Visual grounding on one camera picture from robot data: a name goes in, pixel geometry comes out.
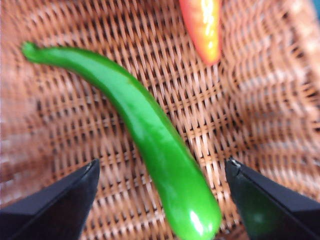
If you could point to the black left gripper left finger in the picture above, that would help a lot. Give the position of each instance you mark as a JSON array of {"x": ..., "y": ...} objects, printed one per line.
[{"x": 55, "y": 215}]

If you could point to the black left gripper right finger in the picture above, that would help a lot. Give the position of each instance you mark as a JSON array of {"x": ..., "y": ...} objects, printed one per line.
[{"x": 275, "y": 215}]

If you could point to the green chili pepper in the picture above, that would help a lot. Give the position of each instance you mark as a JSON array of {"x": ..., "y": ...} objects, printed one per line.
[{"x": 155, "y": 140}]

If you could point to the brown wicker basket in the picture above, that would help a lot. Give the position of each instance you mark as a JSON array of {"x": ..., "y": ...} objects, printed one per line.
[{"x": 250, "y": 100}]

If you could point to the orange carrot with green leaves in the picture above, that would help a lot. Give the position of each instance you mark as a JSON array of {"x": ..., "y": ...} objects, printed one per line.
[{"x": 200, "y": 30}]

